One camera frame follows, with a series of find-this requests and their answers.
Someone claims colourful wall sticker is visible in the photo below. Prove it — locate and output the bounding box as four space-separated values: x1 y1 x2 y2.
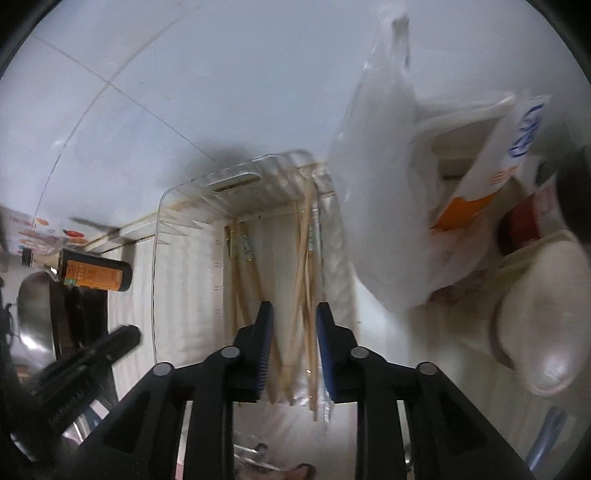
1 207 89 256

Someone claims clear plastic organizer basket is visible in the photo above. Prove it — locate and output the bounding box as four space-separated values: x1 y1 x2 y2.
151 151 356 414

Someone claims wooden chopstick green band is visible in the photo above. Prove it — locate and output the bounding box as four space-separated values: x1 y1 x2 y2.
238 221 266 322

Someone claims dark soy sauce bottle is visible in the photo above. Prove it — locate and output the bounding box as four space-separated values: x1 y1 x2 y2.
58 249 133 292

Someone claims white plastic bag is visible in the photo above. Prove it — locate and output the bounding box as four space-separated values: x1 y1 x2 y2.
324 11 555 315

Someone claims steel wok with lid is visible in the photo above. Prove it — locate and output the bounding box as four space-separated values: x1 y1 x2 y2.
17 271 85 370

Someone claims steel spoon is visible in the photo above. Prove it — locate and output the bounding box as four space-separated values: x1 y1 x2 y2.
525 406 568 472

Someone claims red cap sauce bottle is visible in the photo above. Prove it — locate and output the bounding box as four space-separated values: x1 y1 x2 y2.
496 145 590 256

